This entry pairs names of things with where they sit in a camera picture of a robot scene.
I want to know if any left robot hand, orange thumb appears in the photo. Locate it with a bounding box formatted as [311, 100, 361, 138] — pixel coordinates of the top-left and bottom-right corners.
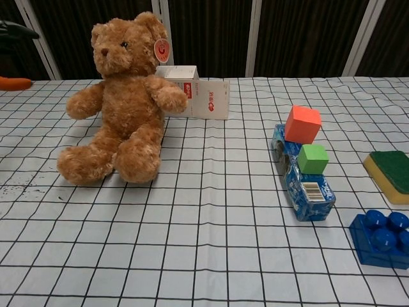
[0, 19, 40, 92]

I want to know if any brown plush teddy bear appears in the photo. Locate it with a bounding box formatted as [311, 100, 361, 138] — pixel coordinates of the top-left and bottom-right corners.
[56, 11, 189, 185]

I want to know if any round orange hang tag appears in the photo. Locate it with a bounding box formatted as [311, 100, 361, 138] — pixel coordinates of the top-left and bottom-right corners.
[153, 37, 171, 63]

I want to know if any small white carton, red print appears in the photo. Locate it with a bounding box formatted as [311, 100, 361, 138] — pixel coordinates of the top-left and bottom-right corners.
[155, 65, 200, 97]

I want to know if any flat white carton, red logo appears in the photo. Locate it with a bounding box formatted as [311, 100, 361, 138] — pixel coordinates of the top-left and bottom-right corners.
[164, 79, 231, 120]

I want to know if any white black-checked tablecloth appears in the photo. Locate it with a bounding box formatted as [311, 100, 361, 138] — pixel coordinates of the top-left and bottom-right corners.
[0, 76, 409, 307]

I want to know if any orange foam cube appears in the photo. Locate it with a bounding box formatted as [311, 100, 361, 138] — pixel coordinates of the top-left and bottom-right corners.
[284, 106, 321, 145]

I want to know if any green foam cube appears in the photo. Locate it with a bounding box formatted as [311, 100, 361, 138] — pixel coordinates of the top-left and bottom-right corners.
[297, 144, 330, 175]

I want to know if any blue wrapped package with barcode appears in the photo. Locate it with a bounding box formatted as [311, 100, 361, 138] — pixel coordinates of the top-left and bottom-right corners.
[271, 123, 337, 223]

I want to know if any blue studded building brick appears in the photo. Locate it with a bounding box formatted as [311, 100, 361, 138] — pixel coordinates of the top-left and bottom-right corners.
[348, 209, 409, 269]

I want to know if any yellow sponge with green pad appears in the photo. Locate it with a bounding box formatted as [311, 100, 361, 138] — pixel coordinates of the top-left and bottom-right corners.
[362, 150, 409, 205]

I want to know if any white metal frame post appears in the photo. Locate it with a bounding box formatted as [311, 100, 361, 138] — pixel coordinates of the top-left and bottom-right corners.
[151, 0, 175, 66]
[245, 0, 263, 77]
[15, 0, 61, 81]
[343, 0, 387, 77]

